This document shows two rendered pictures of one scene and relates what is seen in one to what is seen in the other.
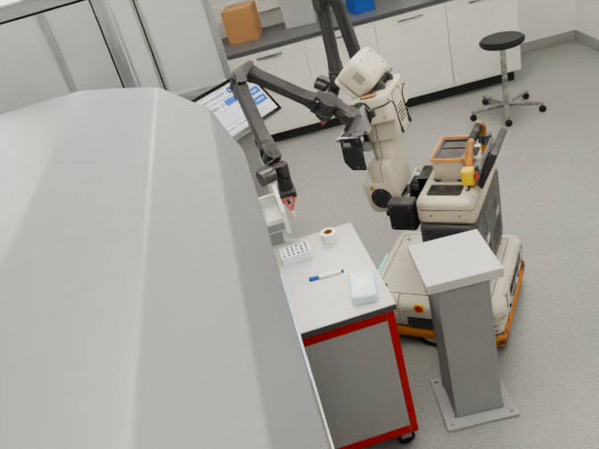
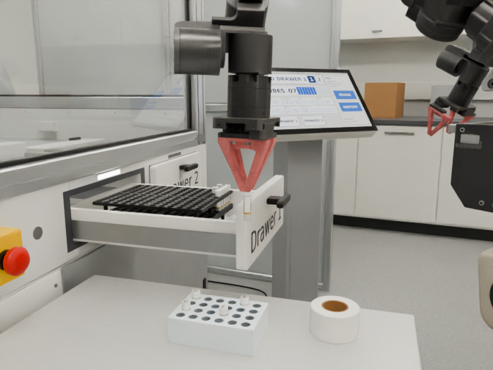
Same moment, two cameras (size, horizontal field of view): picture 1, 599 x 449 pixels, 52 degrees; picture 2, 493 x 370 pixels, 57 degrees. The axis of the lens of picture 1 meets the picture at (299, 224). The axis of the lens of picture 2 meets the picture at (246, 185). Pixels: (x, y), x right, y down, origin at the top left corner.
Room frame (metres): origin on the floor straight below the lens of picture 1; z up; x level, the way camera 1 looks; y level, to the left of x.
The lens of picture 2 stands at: (1.60, -0.19, 1.10)
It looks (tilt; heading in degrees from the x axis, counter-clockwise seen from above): 11 degrees down; 19
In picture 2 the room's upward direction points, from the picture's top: straight up
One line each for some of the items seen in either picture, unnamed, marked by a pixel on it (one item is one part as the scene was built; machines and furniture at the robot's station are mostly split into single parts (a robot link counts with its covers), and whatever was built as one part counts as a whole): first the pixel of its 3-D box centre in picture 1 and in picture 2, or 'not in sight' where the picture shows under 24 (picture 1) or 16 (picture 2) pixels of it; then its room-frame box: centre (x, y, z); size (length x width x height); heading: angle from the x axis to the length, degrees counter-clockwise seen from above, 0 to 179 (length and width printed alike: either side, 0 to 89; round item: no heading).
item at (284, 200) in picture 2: not in sight; (277, 200); (2.40, 0.03, 0.91); 0.07 x 0.04 x 0.01; 3
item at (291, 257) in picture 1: (295, 253); (219, 321); (2.16, 0.05, 0.78); 0.12 x 0.08 x 0.04; 93
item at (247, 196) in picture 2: not in sight; (247, 203); (2.17, 0.01, 0.95); 0.01 x 0.01 x 0.05
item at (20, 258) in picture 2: not in sight; (13, 260); (2.05, 0.31, 0.88); 0.04 x 0.03 x 0.04; 3
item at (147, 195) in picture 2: not in sight; (166, 211); (2.39, 0.26, 0.87); 0.22 x 0.18 x 0.06; 93
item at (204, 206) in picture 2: not in sight; (214, 200); (2.39, 0.16, 0.90); 0.18 x 0.02 x 0.01; 3
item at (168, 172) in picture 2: not in sight; (178, 178); (2.70, 0.39, 0.87); 0.29 x 0.02 x 0.11; 3
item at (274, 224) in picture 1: (236, 224); (163, 213); (2.39, 0.27, 0.86); 0.40 x 0.26 x 0.06; 93
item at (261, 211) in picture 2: (281, 208); (263, 216); (2.40, 0.06, 0.87); 0.29 x 0.02 x 0.11; 3
